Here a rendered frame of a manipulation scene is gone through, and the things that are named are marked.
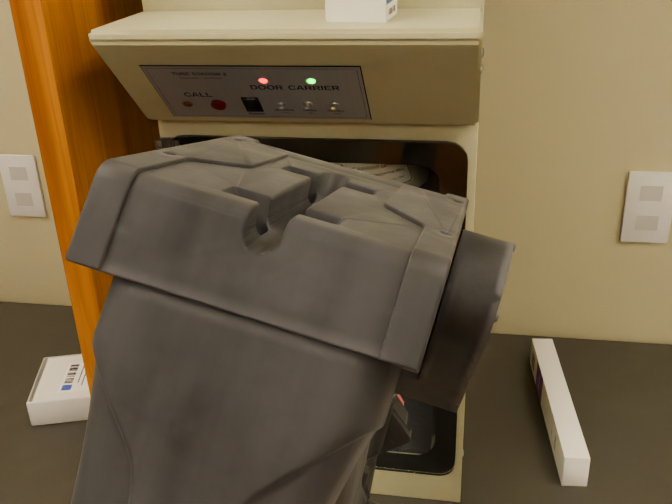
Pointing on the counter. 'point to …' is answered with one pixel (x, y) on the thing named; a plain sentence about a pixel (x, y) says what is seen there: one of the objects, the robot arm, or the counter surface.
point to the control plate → (169, 78)
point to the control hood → (313, 56)
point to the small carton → (360, 11)
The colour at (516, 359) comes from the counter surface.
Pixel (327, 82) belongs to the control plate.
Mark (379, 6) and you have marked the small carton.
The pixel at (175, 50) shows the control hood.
